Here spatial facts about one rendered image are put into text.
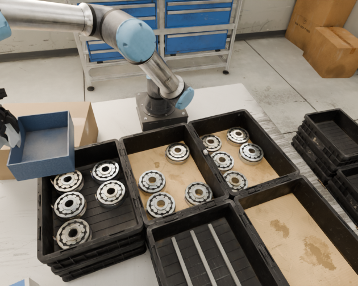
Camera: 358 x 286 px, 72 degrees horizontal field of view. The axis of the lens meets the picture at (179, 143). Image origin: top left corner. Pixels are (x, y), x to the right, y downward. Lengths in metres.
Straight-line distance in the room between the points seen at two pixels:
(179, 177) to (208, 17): 2.17
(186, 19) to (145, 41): 2.02
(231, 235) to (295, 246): 0.21
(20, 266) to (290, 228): 0.96
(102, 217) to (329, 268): 0.76
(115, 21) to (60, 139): 0.41
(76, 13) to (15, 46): 2.99
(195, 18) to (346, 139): 1.82
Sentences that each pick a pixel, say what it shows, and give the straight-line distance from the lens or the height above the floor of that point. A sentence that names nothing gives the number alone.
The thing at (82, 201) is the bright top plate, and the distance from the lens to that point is 0.96.
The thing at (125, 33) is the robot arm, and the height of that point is 1.34.
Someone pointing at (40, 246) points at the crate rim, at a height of 0.93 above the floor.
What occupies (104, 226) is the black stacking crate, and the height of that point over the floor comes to 0.83.
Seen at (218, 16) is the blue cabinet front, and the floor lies 0.69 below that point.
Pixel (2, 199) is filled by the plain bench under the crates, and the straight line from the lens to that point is 1.30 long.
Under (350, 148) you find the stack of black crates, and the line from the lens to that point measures 1.97.
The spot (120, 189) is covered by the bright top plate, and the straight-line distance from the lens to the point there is 0.95.
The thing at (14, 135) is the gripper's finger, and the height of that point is 1.16.
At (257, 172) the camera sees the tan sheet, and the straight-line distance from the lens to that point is 1.08.
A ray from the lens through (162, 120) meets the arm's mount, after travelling 1.28.
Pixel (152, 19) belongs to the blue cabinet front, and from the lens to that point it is 2.72.
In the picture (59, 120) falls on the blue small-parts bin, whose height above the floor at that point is 1.10.
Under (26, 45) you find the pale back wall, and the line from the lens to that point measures 3.81.
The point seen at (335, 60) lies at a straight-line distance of 3.64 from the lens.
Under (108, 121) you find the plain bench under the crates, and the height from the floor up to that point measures 0.70.
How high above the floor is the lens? 1.65
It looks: 47 degrees down
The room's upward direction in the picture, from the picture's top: 3 degrees clockwise
